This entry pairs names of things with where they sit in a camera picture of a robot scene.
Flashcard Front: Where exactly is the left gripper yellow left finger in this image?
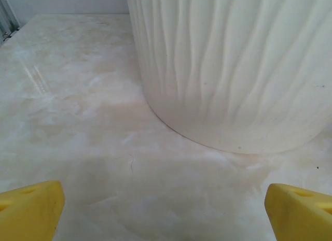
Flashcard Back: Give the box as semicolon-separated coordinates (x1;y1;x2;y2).
0;180;65;241

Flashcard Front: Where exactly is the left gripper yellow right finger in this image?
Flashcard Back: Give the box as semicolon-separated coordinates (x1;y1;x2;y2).
264;183;332;241

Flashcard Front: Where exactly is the white ribbed waste bin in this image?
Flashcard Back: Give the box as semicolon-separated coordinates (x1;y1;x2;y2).
126;0;332;155

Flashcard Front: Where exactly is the left aluminium frame post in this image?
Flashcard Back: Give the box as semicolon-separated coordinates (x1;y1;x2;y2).
0;0;21;44

